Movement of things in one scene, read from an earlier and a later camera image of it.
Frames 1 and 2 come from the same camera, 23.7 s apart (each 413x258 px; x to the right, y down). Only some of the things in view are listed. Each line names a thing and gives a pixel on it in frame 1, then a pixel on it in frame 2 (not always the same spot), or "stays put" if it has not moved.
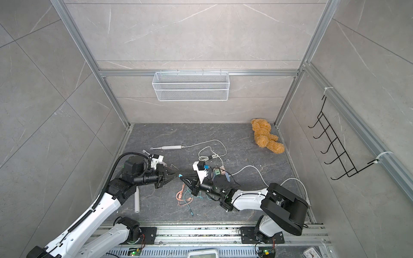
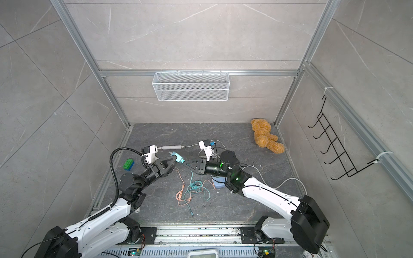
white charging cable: (216, 155) stays put
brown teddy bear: (261, 129) stays put
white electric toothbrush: (169, 147) stays put
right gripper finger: (193, 176) -> (196, 163)
